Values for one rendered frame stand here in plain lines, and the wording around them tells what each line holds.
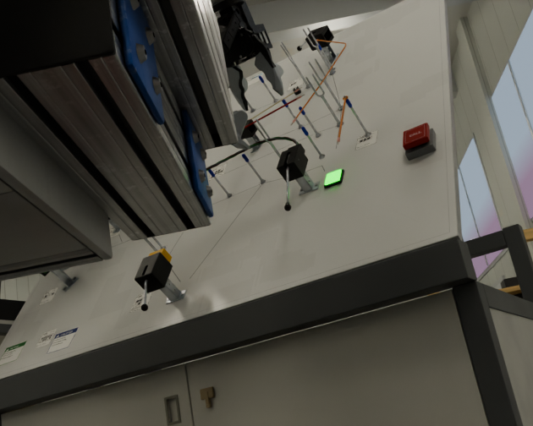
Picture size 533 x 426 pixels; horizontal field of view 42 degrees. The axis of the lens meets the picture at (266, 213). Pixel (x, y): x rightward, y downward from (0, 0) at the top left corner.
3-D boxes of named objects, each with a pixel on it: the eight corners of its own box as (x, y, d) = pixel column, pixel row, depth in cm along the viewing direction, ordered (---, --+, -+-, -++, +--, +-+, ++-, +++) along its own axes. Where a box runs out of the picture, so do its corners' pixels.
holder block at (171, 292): (155, 334, 137) (123, 302, 132) (172, 289, 146) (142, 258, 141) (173, 328, 135) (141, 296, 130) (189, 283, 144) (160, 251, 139)
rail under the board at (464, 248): (468, 277, 106) (457, 237, 109) (-26, 417, 160) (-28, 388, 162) (478, 281, 111) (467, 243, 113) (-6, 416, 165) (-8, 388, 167)
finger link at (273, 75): (301, 81, 139) (271, 46, 140) (289, 86, 134) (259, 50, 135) (290, 92, 141) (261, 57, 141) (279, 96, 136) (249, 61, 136)
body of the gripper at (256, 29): (275, 50, 141) (252, -7, 140) (257, 54, 134) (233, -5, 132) (245, 64, 145) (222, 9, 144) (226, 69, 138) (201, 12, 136)
